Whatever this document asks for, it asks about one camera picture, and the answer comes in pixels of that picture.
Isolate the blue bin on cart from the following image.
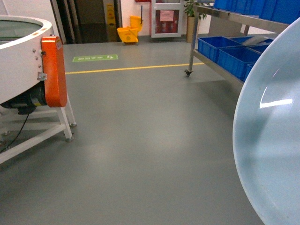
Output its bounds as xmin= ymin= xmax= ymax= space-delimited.
xmin=197 ymin=36 xmax=243 ymax=63

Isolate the stainless steel shelf cart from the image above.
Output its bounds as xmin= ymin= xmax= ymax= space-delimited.
xmin=185 ymin=3 xmax=289 ymax=89

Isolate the white round conveyor table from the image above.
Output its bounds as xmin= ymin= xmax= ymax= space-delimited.
xmin=0 ymin=15 xmax=76 ymax=163

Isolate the white framed glass cabinet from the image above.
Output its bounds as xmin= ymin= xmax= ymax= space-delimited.
xmin=150 ymin=0 xmax=184 ymax=38

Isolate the yellow mop bucket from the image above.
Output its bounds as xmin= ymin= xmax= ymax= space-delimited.
xmin=117 ymin=15 xmax=143 ymax=44

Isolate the orange motor guard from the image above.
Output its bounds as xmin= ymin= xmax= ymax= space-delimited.
xmin=41 ymin=36 xmax=68 ymax=107

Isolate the yellow wet floor sign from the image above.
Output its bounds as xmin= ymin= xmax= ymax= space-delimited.
xmin=104 ymin=0 xmax=118 ymax=42

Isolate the light blue oval tray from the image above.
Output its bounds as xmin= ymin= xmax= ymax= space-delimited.
xmin=232 ymin=20 xmax=300 ymax=225

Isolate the potted green plant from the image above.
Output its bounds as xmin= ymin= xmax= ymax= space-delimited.
xmin=184 ymin=0 xmax=209 ymax=43

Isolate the black electric motor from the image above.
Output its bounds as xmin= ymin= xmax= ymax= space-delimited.
xmin=0 ymin=85 xmax=47 ymax=115

